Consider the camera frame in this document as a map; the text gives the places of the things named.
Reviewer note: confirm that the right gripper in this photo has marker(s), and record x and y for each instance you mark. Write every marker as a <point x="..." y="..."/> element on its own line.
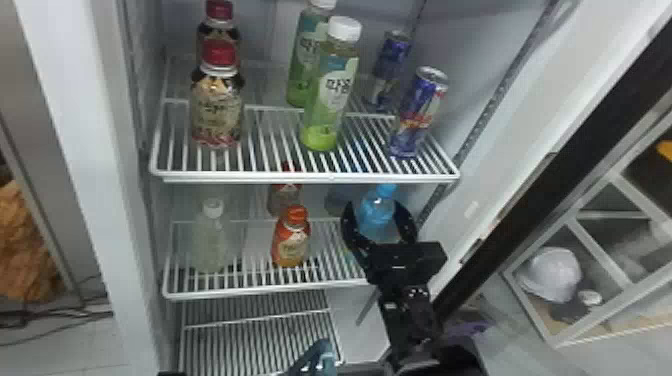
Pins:
<point x="404" y="262"/>

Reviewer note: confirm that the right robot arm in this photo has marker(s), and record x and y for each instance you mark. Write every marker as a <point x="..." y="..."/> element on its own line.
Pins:
<point x="414" y="330"/>

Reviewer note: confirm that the blue bottle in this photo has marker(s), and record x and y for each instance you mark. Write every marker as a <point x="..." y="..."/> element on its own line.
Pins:
<point x="374" y="212"/>

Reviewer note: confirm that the orange bottle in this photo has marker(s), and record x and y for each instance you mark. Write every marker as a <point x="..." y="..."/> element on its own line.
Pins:
<point x="290" y="239"/>
<point x="283" y="197"/>

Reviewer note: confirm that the blue can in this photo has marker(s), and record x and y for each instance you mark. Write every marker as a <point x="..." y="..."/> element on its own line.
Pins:
<point x="389" y="65"/>
<point x="417" y="110"/>

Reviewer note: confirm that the green bottle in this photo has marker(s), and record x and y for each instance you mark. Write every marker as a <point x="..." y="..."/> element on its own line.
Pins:
<point x="307" y="52"/>
<point x="330" y="89"/>

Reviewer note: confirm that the clear bottle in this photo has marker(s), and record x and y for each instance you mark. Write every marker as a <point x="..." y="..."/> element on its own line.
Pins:
<point x="209" y="241"/>

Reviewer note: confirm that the fridge door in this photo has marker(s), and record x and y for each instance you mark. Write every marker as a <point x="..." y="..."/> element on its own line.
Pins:
<point x="567" y="173"/>

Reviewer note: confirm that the dark bottle red cap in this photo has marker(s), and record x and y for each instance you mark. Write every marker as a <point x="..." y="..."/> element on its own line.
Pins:
<point x="218" y="16"/>
<point x="216" y="94"/>

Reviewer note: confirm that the white fridge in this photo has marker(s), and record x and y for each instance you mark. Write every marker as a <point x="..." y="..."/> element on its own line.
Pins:
<point x="94" y="157"/>

